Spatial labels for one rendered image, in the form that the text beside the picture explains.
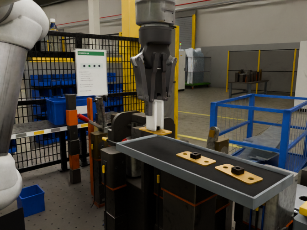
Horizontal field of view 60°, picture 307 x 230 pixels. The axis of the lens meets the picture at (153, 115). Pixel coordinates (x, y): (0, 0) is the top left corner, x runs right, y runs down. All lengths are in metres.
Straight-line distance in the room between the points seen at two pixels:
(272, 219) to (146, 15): 0.51
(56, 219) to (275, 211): 0.92
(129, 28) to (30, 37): 1.11
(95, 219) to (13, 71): 0.68
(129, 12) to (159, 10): 1.46
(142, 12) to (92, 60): 1.23
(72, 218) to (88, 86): 0.86
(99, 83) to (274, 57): 11.63
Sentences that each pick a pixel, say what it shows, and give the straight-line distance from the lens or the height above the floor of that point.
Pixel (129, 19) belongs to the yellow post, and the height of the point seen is 1.67.
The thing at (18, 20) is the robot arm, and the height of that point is 1.49.
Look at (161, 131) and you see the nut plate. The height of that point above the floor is 1.20.
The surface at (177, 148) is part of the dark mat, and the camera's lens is 0.64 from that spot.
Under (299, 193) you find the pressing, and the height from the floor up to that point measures 1.00.
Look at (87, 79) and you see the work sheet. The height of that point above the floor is 1.26.
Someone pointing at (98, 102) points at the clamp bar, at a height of 1.19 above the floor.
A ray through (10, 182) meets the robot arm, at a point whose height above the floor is 0.96.
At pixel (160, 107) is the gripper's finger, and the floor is 1.26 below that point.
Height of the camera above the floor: 1.36
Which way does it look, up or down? 11 degrees down
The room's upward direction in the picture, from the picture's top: straight up
